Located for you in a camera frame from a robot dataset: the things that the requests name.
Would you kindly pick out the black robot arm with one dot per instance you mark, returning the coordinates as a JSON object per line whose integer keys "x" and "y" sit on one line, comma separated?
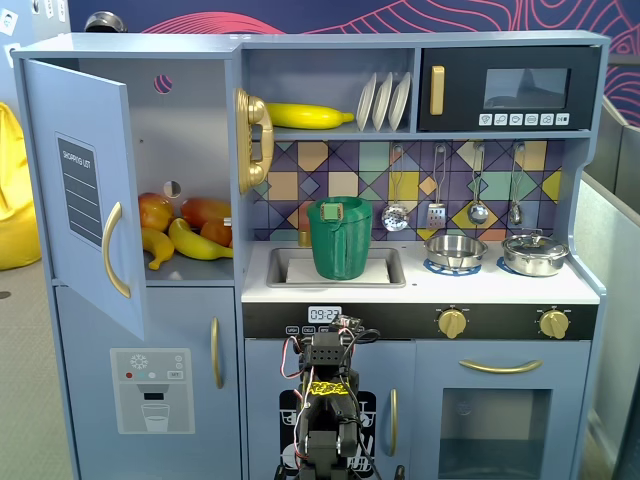
{"x": 327, "y": 410}

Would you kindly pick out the blue door with dish-rack print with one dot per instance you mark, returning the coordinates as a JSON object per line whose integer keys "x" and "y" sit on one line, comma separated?
{"x": 265, "y": 365}

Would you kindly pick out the blue oven door with window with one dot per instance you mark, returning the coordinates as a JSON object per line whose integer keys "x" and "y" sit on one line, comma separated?
{"x": 430, "y": 365}

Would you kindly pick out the blue door with ice dispenser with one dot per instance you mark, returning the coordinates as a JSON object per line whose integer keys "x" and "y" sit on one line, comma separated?
{"x": 90, "y": 320}

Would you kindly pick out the black microwave door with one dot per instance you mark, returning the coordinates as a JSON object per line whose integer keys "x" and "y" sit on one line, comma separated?
{"x": 460, "y": 60}

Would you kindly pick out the blue door with shopping list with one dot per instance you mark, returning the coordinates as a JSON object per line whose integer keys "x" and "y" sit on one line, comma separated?
{"x": 75, "y": 115}

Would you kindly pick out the grey toy sink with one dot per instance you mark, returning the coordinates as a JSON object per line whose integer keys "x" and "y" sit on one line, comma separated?
{"x": 280, "y": 270}

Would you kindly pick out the green plastic pitcher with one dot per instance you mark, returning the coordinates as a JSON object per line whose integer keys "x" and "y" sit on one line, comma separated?
{"x": 340, "y": 245}

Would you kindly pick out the gold toy faucet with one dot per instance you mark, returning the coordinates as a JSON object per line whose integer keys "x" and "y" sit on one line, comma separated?
{"x": 304, "y": 239}

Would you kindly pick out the black table clamp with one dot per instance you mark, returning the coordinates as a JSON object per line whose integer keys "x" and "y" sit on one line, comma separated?
{"x": 400, "y": 473}
{"x": 278, "y": 473}

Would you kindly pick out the gold stove knob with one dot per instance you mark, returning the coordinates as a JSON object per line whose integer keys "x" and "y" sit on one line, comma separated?
{"x": 452, "y": 324}
{"x": 554, "y": 324}

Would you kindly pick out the steel slotted skimmer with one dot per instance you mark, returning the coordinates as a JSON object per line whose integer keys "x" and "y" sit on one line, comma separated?
{"x": 395, "y": 217}

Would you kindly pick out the small orange toy fruit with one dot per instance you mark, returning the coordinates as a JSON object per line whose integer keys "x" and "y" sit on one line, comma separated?
{"x": 217, "y": 234}

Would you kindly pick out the steel toy pan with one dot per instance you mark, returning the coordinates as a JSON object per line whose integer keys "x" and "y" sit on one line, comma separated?
{"x": 455, "y": 250}

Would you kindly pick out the curved yellow toy banana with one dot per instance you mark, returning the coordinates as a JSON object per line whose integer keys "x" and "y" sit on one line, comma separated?
{"x": 195, "y": 245}

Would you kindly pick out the steel toy spatula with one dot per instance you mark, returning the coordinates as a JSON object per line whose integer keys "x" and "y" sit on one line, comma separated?
{"x": 436, "y": 216}

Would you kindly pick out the red orange toy mango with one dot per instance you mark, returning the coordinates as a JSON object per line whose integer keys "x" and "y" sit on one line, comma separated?
{"x": 207, "y": 210}

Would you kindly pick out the short yellow toy banana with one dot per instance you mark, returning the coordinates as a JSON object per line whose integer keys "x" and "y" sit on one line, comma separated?
{"x": 157, "y": 245}

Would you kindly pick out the steel toy ladle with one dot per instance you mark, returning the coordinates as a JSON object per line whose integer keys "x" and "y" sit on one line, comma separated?
{"x": 477, "y": 214}

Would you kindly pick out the red yellow toy mango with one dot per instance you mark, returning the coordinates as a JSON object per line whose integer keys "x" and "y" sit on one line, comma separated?
{"x": 155, "y": 210}

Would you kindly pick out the steel pot with lid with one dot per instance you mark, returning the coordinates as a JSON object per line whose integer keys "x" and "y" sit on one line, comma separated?
{"x": 535, "y": 255}

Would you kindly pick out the steel toy spoon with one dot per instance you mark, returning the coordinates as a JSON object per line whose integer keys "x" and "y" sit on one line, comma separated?
{"x": 516, "y": 214}

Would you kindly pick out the long yellow toy banana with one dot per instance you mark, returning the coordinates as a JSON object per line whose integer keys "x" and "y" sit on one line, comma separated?
{"x": 305, "y": 116}

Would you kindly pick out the white toy plate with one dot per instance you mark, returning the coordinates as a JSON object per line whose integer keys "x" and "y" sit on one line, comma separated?
{"x": 382, "y": 102}
{"x": 365, "y": 102}
{"x": 400, "y": 102}

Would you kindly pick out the gold toy telephone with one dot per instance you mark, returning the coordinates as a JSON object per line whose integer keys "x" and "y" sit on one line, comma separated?
{"x": 250, "y": 110}

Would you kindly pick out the blue toy kitchen unit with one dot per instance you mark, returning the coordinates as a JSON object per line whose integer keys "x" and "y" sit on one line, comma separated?
{"x": 580, "y": 200}

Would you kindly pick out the grey room partition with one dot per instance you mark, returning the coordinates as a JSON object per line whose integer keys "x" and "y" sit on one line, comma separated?
{"x": 610, "y": 250}

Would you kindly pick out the yellow beanbag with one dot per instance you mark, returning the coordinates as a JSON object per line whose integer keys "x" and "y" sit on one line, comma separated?
{"x": 15, "y": 200}

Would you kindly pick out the black round dome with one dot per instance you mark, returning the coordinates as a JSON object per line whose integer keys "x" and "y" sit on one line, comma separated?
{"x": 102, "y": 21}

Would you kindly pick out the white paper card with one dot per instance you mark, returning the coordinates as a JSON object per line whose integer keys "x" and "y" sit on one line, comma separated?
{"x": 12, "y": 55}
{"x": 7, "y": 21}

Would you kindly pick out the small camera circuit board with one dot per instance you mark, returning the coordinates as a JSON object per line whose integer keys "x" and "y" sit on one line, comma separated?
{"x": 346, "y": 322}

